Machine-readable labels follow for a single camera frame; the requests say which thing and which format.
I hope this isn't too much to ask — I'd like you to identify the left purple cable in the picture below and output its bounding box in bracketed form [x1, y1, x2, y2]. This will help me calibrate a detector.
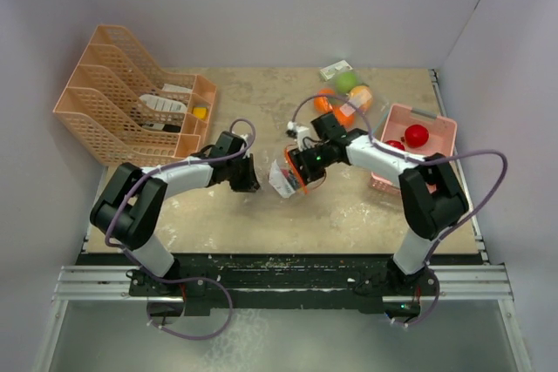
[104, 118, 258, 341]

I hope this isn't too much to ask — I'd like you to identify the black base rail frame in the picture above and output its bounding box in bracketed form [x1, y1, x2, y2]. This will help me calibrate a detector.
[54, 254, 513, 319]

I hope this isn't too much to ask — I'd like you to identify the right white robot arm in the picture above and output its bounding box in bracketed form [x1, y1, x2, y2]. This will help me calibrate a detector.
[286, 112, 469, 294]

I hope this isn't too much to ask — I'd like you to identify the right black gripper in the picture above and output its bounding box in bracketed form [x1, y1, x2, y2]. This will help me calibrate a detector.
[287, 142, 335, 193]

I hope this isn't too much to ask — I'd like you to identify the red fake apple one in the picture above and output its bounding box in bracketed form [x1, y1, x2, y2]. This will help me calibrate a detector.
[404, 124, 430, 148]

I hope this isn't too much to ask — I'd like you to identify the red fake apple two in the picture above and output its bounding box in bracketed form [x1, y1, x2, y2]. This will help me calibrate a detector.
[385, 140, 405, 151]

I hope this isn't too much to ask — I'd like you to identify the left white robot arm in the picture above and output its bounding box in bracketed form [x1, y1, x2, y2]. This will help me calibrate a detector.
[90, 132, 260, 295]

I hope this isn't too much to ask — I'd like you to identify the zip bag of mixed fruit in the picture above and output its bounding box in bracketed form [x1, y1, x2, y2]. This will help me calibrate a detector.
[313, 70, 389, 130]

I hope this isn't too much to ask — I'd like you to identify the small white red box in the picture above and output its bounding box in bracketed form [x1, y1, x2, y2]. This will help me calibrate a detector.
[319, 60, 352, 81]

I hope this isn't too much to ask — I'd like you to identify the pink perforated plastic basket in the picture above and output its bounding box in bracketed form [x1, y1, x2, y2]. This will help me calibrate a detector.
[369, 103, 459, 197]

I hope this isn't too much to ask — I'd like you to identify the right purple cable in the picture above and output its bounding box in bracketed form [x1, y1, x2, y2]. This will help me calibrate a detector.
[289, 93, 509, 329]

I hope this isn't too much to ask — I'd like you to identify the zip bag of red apples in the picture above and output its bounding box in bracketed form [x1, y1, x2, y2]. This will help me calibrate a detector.
[267, 144, 326, 199]

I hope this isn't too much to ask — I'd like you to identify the yellow eraser block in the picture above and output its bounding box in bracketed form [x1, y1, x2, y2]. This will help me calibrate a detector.
[192, 106, 208, 120]

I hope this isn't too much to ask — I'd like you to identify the purple cable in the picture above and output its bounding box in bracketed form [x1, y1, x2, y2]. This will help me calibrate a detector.
[289, 93, 509, 329]
[104, 118, 258, 341]

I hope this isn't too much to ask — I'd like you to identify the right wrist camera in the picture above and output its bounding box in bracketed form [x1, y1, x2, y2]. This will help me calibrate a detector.
[286, 121, 310, 150]

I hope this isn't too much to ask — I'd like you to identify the white packet in organizer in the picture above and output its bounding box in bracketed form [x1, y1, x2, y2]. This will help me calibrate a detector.
[139, 84, 193, 114]

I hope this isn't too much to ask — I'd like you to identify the orange desk file organizer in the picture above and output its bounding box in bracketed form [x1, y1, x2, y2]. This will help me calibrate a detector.
[53, 24, 217, 166]

